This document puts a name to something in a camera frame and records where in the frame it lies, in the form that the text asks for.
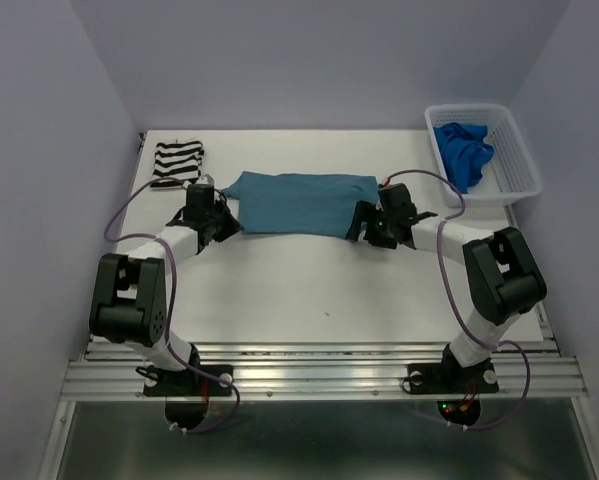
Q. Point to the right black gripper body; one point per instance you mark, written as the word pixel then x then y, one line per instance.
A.
pixel 377 228

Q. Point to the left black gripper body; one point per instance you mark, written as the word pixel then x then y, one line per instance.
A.
pixel 223 224

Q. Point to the black white striped tank top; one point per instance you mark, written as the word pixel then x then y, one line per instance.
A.
pixel 177 162

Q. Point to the teal tank top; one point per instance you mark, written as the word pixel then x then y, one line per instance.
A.
pixel 307 204

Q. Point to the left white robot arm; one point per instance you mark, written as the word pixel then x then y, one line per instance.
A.
pixel 134 293

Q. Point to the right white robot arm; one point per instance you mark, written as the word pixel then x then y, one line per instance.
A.
pixel 503 277

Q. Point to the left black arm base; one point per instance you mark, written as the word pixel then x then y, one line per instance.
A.
pixel 187 395

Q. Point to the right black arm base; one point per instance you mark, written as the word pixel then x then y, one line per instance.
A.
pixel 458 386

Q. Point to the blue tank top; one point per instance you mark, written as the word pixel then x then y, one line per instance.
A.
pixel 464 153

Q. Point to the white plastic basket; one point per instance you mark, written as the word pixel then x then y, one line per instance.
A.
pixel 509 177

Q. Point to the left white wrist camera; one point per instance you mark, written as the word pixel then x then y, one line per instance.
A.
pixel 205 179

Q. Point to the aluminium mounting rail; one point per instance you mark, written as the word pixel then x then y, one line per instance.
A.
pixel 328 372

